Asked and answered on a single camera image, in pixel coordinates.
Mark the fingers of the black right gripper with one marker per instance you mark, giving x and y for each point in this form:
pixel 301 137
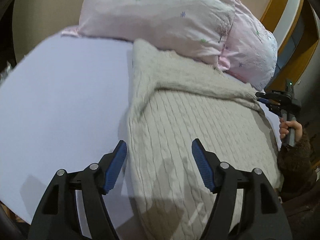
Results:
pixel 272 100

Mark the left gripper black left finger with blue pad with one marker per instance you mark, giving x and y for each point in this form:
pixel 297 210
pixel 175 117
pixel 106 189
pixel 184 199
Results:
pixel 56 216

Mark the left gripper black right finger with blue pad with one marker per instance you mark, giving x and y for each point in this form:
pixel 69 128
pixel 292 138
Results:
pixel 262 215

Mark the beige cable-knit sweater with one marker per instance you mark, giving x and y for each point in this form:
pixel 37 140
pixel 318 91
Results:
pixel 174 101

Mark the brown fuzzy sleeve forearm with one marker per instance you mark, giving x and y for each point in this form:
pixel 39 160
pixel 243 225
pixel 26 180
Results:
pixel 295 165

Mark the wooden headboard shelf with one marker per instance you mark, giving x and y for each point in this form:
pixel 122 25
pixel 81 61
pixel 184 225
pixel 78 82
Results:
pixel 294 24

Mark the pink floral pillow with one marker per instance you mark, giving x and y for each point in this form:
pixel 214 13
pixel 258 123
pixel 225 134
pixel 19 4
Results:
pixel 222 33

